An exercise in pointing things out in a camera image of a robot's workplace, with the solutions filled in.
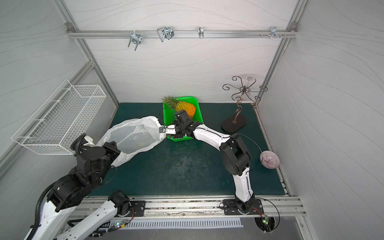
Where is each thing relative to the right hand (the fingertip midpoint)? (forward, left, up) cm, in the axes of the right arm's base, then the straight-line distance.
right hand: (171, 125), depth 90 cm
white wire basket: (-16, +48, +19) cm, 54 cm away
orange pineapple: (+19, -2, -3) cm, 19 cm away
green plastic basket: (+20, +6, -13) cm, 25 cm away
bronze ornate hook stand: (+14, -42, -14) cm, 46 cm away
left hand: (-22, +17, +17) cm, 33 cm away
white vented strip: (-48, -10, -15) cm, 51 cm away
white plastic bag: (-1, +29, -13) cm, 31 cm away
